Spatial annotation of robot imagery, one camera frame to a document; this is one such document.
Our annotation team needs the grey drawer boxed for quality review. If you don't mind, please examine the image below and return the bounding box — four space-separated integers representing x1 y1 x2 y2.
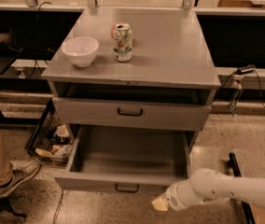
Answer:
52 91 213 132
55 125 190 194

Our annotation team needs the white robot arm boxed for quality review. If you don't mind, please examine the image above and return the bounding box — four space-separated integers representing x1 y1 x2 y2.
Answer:
151 168 265 211

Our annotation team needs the grey top drawer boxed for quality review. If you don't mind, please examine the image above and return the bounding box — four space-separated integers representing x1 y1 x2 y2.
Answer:
52 91 213 132

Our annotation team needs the black metal bar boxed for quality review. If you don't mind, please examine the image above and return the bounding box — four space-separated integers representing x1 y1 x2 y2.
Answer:
228 152 256 224

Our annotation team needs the grey sneaker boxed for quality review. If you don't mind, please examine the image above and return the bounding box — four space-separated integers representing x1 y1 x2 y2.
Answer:
0 160 41 198

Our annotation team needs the black chair base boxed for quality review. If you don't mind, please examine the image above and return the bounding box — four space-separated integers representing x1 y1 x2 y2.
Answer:
0 198 27 218

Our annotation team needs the white ceramic bowl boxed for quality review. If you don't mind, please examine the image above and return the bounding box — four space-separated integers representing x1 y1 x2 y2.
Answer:
62 36 99 67

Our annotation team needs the green white drink can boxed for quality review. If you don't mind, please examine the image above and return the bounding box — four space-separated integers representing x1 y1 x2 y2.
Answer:
111 22 133 62

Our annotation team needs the black floor cable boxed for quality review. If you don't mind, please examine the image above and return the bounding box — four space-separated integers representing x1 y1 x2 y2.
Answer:
51 189 64 224

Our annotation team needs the wire basket with trash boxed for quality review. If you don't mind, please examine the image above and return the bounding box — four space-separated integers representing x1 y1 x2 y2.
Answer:
26 100 72 165

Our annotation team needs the black power adapter with cable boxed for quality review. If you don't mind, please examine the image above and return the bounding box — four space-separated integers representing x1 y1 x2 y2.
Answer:
221 64 265 116

